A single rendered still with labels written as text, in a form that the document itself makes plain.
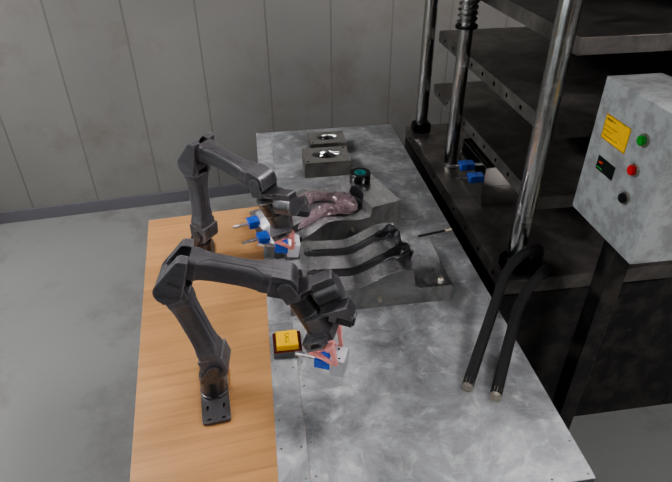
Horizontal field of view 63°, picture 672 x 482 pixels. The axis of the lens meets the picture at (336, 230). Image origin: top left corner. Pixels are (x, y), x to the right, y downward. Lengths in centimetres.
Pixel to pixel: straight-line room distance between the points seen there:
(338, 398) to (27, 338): 201
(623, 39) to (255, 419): 141
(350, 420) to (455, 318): 48
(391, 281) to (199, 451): 70
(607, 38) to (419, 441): 118
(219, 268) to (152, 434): 48
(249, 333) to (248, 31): 227
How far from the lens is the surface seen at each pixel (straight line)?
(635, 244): 158
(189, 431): 146
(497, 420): 148
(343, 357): 136
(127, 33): 355
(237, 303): 176
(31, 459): 262
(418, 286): 171
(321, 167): 238
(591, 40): 173
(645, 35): 182
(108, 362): 285
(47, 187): 399
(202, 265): 120
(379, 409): 145
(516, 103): 198
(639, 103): 155
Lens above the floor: 194
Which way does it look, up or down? 34 degrees down
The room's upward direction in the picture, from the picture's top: straight up
